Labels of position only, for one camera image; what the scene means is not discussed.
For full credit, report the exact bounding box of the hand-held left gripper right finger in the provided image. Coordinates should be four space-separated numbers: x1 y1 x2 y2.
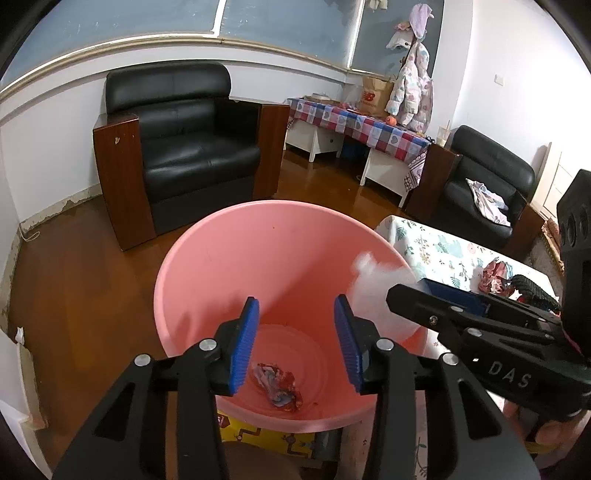
333 294 541 480

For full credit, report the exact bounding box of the small black leather armchair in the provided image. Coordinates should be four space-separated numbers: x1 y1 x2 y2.
406 124 546 259

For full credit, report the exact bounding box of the wide grey-blue window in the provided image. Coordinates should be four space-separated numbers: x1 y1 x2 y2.
9 0 361 88

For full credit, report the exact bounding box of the person's right hand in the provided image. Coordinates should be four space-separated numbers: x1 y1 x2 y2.
502 399 591 462

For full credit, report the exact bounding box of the printed cloth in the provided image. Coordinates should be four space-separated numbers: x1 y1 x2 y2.
466 178 512 227

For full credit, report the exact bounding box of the crumpled red snack wrapper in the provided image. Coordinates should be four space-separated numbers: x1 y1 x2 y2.
478 259 515 296

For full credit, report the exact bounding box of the pastel printed jacket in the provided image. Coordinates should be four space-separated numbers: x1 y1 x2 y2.
385 41 435 132

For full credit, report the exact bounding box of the narrow grey-blue window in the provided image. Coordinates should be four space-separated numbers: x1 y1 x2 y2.
352 0 446 78

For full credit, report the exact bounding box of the floral tablecloth table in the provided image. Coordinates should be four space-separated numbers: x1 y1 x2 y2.
344 215 561 480

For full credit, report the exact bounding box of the white bed headboard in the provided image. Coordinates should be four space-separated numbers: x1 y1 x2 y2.
531 142 578 217

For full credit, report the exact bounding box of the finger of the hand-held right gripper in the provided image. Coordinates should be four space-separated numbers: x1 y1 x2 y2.
418 277 561 324
386 283 564 344

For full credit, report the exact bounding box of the plaid cloth side table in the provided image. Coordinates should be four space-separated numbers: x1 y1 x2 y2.
286 98 432 188

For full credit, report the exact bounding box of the black textured object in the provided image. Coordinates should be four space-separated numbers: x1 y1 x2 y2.
510 274 559 310

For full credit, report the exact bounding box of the brown paper bag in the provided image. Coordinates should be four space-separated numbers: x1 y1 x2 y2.
355 75 395 118

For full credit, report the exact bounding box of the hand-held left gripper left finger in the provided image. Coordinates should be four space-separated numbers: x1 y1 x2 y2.
53 296 260 480

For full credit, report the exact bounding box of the purple hat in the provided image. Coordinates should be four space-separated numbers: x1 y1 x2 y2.
409 4 435 40

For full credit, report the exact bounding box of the white cabinet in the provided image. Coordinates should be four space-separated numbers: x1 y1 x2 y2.
359 147 411 208
284 121 345 162

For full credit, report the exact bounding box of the pink plastic bucket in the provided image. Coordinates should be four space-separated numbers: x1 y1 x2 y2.
154 199 422 433

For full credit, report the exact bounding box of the large black leather armchair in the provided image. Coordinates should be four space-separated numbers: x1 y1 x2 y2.
92 61 291 252

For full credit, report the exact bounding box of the bed with colourful pillows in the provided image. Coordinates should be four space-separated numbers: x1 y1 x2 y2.
538 217 564 278

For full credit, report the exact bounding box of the crumpled red blue wrapper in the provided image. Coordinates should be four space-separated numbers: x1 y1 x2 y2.
252 362 303 413

